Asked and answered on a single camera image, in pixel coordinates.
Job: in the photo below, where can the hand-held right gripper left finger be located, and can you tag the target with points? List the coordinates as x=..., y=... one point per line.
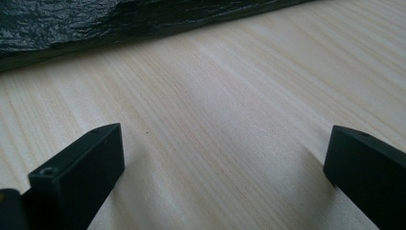
x=79, y=179

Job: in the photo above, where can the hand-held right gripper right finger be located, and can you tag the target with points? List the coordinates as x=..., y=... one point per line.
x=370, y=172

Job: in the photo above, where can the black garbage bag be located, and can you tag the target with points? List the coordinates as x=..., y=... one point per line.
x=63, y=25

